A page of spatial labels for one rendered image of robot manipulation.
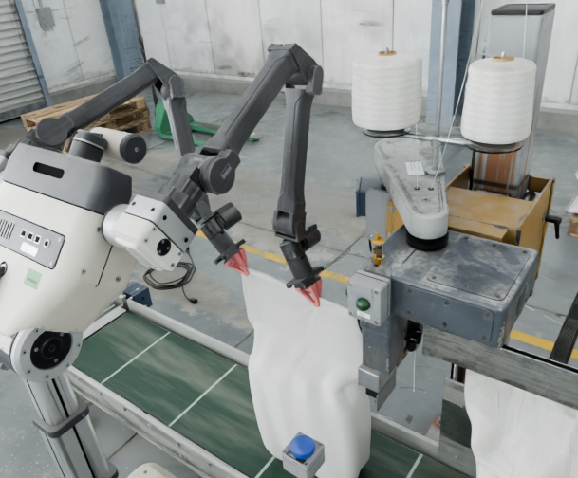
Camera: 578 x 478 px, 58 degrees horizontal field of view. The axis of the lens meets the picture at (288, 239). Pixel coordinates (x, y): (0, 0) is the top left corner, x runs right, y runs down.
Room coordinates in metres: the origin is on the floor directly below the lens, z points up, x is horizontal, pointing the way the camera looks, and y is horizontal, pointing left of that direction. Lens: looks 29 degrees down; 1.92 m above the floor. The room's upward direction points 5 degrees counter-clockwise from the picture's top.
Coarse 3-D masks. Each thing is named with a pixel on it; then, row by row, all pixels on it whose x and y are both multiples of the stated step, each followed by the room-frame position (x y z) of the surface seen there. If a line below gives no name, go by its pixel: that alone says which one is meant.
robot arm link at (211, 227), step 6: (216, 216) 1.45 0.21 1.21; (204, 222) 1.43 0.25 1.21; (210, 222) 1.41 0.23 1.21; (216, 222) 1.42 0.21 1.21; (222, 222) 1.43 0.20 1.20; (204, 228) 1.40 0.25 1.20; (210, 228) 1.40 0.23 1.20; (216, 228) 1.40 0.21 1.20; (222, 228) 1.42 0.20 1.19; (204, 234) 1.41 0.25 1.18; (210, 234) 1.39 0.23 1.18; (210, 240) 1.39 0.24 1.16
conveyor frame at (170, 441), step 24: (144, 312) 2.11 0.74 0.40; (192, 336) 1.90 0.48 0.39; (240, 360) 1.72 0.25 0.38; (72, 384) 1.77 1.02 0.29; (96, 384) 1.61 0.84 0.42; (120, 408) 1.54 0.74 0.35; (144, 432) 1.46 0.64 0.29; (168, 432) 1.33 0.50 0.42; (384, 432) 1.29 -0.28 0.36; (408, 432) 1.23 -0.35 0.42; (192, 456) 1.28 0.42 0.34; (432, 456) 1.18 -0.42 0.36
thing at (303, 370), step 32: (256, 288) 1.33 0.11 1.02; (288, 288) 1.24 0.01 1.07; (256, 320) 1.34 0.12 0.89; (288, 320) 1.24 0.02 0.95; (320, 320) 1.16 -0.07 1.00; (352, 320) 1.09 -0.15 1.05; (256, 352) 1.26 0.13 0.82; (288, 352) 1.21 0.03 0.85; (320, 352) 1.17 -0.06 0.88; (352, 352) 1.09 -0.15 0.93; (256, 384) 1.23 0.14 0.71; (288, 384) 1.16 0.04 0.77; (320, 384) 1.11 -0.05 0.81; (352, 384) 1.09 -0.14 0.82; (256, 416) 1.24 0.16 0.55; (288, 416) 1.15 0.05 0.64; (320, 416) 1.09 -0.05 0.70; (352, 416) 1.06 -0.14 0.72; (352, 448) 1.05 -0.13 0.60
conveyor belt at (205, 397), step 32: (128, 320) 2.08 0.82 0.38; (96, 352) 1.86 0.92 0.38; (128, 352) 1.84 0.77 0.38; (160, 352) 1.82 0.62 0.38; (192, 352) 1.80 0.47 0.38; (128, 384) 1.64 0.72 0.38; (160, 384) 1.62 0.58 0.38; (192, 384) 1.60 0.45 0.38; (224, 384) 1.59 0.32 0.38; (160, 416) 1.44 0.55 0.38; (192, 416) 1.43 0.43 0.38; (224, 416) 1.42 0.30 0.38; (224, 448) 1.27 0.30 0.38; (256, 448) 1.26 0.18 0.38; (384, 448) 1.21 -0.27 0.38
